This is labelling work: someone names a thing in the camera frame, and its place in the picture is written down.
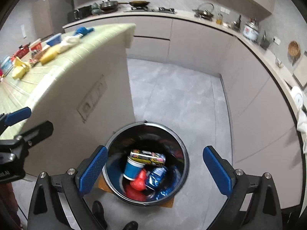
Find red plastic bag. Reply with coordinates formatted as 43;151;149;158
124;169;147;201

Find black shoe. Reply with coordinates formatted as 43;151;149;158
92;200;108;229

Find black yellow drink can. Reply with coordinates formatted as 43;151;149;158
130;149;166;167

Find blue white jar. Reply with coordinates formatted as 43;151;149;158
1;56;12;73

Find yellow sponge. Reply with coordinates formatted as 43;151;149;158
40;44;60;65

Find red white snack wrapper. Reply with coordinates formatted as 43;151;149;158
29;48;48;67

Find white paper towel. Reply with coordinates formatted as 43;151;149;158
57;35;80;54

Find refrigerator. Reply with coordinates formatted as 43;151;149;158
32;0;73;39

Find red white paper cup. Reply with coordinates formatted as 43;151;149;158
29;39;50;52

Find blue white paper cup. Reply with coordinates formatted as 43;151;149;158
123;157;145;181

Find red cooking pot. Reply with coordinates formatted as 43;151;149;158
12;43;31;59

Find black trash bin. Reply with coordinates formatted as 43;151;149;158
102;122;189;207

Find black lidded wok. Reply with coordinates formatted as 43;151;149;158
100;0;119;11

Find white rice cooker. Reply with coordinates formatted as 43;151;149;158
243;18;259;42

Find gas stove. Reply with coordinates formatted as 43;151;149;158
127;6;177;14

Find frying pan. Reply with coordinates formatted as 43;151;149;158
118;1;150;7

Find blue Pepsi can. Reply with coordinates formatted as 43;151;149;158
145;167;168;191

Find blue plastic bowl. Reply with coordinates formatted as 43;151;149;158
46;33;62;47

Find teal ceramic vase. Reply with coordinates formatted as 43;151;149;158
91;3;103;15

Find black microwave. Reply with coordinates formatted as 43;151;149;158
67;6;92;23

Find blue cloth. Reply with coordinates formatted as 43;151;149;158
73;26;94;38

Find dark glass bottle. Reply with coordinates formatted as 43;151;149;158
232;15;241;32

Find oil bottle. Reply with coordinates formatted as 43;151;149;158
216;13;223;25

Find woven basket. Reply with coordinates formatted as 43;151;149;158
288;40;300;58

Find cutting board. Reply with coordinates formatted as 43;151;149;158
293;51;307;89

